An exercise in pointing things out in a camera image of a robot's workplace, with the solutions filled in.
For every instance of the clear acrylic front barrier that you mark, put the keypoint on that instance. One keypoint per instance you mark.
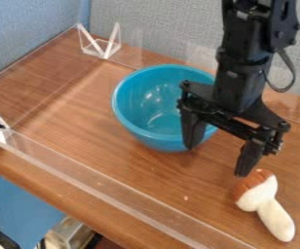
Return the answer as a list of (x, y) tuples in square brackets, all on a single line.
[(131, 217)]

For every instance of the plush brown white mushroom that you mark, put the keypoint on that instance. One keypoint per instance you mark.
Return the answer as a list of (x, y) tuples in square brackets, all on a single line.
[(255, 196)]

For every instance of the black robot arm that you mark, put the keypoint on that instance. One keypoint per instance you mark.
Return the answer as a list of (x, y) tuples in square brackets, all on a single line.
[(260, 29)]

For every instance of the clear acrylic corner bracket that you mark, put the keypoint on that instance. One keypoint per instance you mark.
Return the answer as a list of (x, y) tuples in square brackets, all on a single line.
[(97, 46)]

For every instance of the clear acrylic barrier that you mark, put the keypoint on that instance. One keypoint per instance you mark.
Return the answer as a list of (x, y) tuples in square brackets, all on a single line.
[(131, 217), (145, 49)]

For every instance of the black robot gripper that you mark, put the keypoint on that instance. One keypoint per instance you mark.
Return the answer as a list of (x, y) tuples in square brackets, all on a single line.
[(231, 105)]

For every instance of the grey metal box below table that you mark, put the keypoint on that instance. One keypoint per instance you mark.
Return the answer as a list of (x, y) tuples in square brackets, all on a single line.
[(70, 234)]

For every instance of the blue plastic bowl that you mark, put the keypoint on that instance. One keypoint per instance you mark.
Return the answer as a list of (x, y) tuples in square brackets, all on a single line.
[(144, 104)]

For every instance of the clear acrylic back barrier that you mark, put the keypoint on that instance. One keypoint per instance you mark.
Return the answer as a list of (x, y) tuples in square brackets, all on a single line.
[(145, 49)]

